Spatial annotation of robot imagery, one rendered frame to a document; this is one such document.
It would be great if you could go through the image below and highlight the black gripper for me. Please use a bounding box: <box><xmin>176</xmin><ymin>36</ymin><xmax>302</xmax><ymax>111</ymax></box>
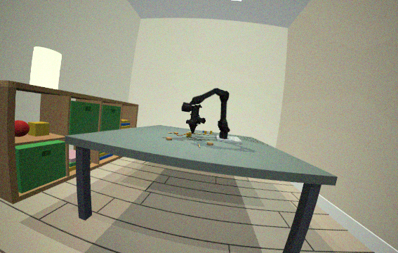
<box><xmin>186</xmin><ymin>112</ymin><xmax>201</xmax><ymax>134</ymax></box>

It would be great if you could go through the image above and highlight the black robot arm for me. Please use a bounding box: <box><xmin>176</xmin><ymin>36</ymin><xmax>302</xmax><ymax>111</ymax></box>
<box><xmin>181</xmin><ymin>88</ymin><xmax>230</xmax><ymax>139</ymax></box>

